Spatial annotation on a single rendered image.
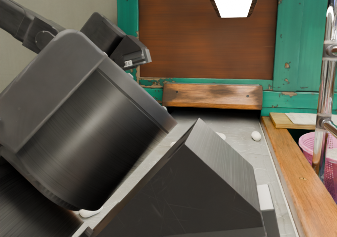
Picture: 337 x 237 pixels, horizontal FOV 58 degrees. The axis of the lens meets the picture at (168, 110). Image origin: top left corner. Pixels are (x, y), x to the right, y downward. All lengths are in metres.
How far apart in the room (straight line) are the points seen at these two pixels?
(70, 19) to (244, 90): 1.29
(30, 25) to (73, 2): 1.35
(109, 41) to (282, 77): 0.57
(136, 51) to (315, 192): 0.36
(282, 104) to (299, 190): 0.53
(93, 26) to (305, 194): 0.44
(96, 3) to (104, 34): 1.33
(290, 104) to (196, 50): 0.33
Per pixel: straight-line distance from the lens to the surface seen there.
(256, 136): 0.78
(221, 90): 0.92
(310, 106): 1.00
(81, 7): 1.93
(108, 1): 1.86
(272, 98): 0.97
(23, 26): 0.61
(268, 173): 0.59
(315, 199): 0.46
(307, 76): 0.99
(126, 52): 0.55
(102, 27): 0.57
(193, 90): 0.93
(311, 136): 0.79
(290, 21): 0.97
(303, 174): 0.54
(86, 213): 0.43
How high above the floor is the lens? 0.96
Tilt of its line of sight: 11 degrees down
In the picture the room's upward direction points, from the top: straight up
